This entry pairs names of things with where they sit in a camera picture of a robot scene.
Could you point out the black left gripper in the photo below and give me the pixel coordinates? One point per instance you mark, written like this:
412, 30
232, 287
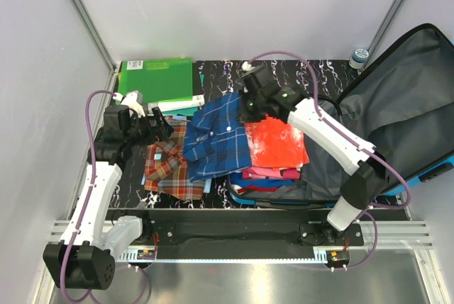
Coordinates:
159, 132

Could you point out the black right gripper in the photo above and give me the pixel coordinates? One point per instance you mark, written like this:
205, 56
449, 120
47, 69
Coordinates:
243, 116

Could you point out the brown plaid shirt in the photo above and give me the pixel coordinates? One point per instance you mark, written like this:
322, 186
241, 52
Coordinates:
170, 166

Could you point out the orange tie-dye shirt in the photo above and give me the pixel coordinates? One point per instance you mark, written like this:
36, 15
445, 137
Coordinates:
276, 145

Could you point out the blue plaid shirt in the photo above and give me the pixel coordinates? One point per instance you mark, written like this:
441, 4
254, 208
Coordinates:
215, 142

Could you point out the pink camouflage shirt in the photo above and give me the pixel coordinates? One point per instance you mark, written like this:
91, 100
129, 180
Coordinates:
270, 173

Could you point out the blue shirt white letters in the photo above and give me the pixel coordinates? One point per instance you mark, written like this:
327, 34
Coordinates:
238, 182

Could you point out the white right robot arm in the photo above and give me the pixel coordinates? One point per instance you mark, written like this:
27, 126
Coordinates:
350, 151

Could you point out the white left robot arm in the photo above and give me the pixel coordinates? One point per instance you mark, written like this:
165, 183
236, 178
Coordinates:
85, 255

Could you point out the green plastic folder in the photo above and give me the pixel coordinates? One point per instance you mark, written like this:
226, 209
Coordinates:
157, 80

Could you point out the light blue shirt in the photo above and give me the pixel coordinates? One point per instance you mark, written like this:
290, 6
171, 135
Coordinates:
207, 185

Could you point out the red shirt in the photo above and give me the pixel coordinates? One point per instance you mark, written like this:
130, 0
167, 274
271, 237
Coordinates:
254, 188

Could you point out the blue capped bottle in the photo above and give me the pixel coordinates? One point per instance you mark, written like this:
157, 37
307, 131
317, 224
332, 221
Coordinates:
358, 58

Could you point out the blue suitcase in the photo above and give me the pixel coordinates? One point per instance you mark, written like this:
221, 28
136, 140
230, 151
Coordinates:
402, 103

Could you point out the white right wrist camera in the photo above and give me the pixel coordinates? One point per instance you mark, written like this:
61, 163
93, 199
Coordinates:
246, 66

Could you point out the aluminium frame rail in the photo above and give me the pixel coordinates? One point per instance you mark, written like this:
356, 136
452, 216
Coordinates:
93, 33

